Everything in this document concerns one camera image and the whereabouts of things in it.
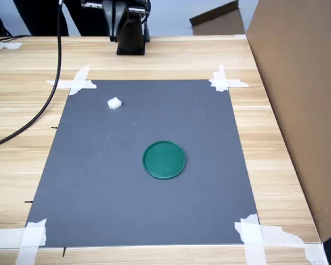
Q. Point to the small white plastic terminal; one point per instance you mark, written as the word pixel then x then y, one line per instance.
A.
pixel 114 103

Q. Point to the round green lid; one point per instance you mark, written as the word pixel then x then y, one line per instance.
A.
pixel 164 160

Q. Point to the white masking tape strip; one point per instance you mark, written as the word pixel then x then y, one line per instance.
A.
pixel 220 74
pixel 29 254
pixel 81 74
pixel 240 36
pixel 253 248
pixel 5 237
pixel 287 237
pixel 237 83
pixel 58 83

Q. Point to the folded brown cardboard piece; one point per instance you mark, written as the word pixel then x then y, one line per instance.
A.
pixel 220 23

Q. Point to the dark grey mat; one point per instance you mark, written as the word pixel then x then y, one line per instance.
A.
pixel 99 179

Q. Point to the large brown cardboard partition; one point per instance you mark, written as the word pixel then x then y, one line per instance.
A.
pixel 306 110

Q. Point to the small white taped bracket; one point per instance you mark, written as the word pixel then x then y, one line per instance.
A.
pixel 5 45

